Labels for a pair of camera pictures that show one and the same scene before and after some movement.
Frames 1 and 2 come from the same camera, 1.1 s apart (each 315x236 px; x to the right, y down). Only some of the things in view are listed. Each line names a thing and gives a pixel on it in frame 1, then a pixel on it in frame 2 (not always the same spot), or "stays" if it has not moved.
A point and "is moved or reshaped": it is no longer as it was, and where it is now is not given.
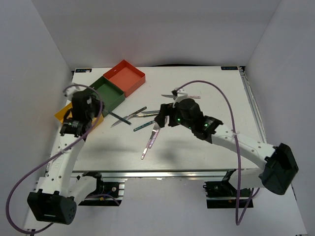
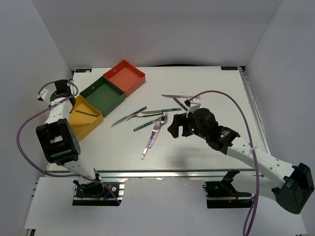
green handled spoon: (123, 120) is moved or reshaped
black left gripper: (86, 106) → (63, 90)
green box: (110, 95) stays
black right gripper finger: (164, 111) → (180, 119)
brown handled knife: (125, 117) stays
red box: (126, 76) stays
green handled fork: (144, 125) stays
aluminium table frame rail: (253, 103) stays
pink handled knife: (188, 96) stays
